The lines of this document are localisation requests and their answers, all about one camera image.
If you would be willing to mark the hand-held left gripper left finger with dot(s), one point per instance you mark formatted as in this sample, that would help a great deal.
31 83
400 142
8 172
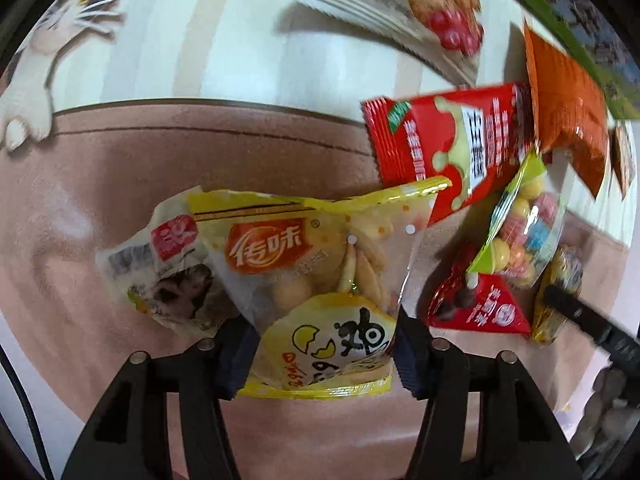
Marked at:
235 360

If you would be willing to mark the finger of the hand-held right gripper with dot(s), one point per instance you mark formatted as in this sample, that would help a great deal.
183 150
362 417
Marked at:
590 317

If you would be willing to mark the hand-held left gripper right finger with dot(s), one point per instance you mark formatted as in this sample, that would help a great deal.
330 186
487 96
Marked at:
412 360

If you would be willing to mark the gold yellow snack packet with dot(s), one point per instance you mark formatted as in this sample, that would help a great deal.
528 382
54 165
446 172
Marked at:
565 270

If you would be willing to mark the yellow biscuit packet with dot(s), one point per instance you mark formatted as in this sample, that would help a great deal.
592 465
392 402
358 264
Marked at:
300 260

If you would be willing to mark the small brown snack packet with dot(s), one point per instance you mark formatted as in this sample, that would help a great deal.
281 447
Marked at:
624 160

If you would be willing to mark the red triangular snack packet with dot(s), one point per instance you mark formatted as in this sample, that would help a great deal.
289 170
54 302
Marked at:
480 310

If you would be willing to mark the clear bag of colourful candies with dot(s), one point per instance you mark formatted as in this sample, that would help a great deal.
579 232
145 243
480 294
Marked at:
525 230

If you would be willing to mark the white packet with red label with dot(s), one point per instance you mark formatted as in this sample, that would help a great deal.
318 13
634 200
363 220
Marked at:
170 270

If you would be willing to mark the cat printed striped blanket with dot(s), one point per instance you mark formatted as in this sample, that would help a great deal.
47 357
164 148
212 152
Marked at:
150 160

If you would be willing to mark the orange snack packet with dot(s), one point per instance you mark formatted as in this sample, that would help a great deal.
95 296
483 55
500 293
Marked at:
565 95

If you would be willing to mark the large blue green bag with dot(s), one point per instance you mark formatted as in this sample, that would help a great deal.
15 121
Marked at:
575 15

